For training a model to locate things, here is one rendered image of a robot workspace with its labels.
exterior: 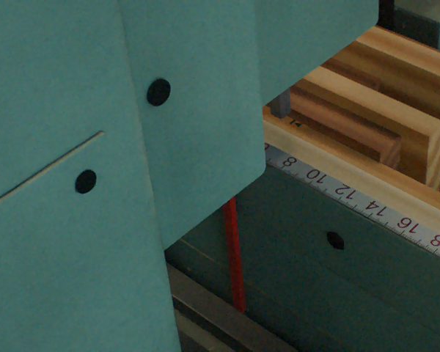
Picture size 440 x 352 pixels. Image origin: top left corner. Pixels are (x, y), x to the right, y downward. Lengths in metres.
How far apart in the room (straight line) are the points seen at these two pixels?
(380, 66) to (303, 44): 0.10
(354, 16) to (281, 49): 0.06
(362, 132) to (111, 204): 0.27
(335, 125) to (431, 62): 0.07
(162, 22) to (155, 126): 0.04
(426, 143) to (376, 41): 0.08
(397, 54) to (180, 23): 0.24
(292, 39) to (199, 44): 0.12
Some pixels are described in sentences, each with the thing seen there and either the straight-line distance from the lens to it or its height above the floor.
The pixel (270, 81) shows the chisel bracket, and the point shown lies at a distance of 0.49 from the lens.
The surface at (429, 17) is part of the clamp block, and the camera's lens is 0.64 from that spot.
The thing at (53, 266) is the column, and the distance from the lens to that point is 0.31.
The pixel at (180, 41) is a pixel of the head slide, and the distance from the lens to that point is 0.37.
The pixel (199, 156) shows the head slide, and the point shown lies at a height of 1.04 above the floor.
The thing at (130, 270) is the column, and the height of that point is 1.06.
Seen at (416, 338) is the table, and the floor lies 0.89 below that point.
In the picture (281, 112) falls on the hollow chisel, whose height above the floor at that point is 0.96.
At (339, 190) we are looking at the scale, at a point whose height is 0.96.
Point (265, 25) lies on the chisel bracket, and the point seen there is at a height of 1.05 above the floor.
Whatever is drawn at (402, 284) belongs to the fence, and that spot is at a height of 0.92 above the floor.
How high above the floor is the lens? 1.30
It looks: 41 degrees down
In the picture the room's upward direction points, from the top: 7 degrees counter-clockwise
